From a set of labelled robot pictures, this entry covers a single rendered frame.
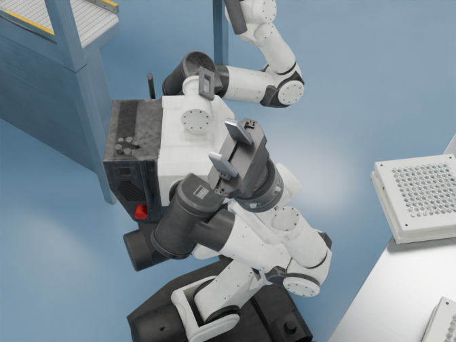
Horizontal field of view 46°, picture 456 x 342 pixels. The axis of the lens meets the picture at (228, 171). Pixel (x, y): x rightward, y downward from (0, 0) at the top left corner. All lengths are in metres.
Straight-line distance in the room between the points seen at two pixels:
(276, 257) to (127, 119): 0.47
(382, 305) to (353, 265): 1.08
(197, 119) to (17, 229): 1.75
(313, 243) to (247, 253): 0.15
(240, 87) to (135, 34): 2.29
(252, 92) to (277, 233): 0.58
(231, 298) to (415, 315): 0.72
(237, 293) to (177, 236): 0.86
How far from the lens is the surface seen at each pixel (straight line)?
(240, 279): 1.93
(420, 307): 1.51
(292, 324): 2.10
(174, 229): 1.11
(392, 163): 1.66
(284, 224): 1.03
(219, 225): 1.11
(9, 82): 2.89
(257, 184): 0.83
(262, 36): 1.43
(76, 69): 2.10
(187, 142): 1.21
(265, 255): 1.14
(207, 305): 2.02
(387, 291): 1.50
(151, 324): 1.99
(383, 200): 1.63
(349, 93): 3.27
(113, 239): 2.61
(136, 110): 1.30
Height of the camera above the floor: 2.17
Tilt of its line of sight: 51 degrees down
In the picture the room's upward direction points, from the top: straight up
